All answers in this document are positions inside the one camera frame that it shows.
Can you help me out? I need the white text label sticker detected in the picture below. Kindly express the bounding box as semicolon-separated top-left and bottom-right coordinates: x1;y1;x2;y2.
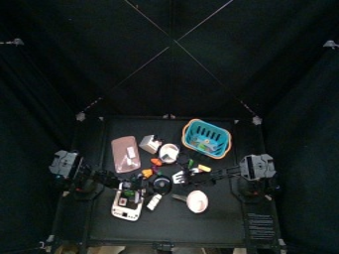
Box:
247;212;275;245

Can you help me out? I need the white toy cash register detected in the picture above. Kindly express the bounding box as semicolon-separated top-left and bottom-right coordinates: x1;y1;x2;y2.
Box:
109;189;145;222

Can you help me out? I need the white toy spatula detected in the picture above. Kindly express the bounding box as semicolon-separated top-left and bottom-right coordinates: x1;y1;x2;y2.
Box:
171;170;188;186

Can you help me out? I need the pink cutting board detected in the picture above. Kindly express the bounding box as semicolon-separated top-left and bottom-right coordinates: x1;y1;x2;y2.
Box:
109;135;143;175

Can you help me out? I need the white rectangular toy block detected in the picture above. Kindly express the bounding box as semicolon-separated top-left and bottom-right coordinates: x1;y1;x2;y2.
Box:
145;193;164;211

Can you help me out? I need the white toy toaster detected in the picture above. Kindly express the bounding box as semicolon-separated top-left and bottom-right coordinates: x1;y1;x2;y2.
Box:
137;134;163;155

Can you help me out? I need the black toy pot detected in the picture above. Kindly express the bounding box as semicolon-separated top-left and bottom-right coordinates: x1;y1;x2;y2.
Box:
151;176;173;196

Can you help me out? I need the colourful toy food piece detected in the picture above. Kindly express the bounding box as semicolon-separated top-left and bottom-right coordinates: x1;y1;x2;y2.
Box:
193;140;219;154

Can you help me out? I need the white toy cup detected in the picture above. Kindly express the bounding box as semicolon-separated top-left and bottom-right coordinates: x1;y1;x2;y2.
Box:
157;143;181;165

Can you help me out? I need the blue basket with orange rim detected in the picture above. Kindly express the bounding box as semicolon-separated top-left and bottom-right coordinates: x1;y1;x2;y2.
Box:
181;118;233;160

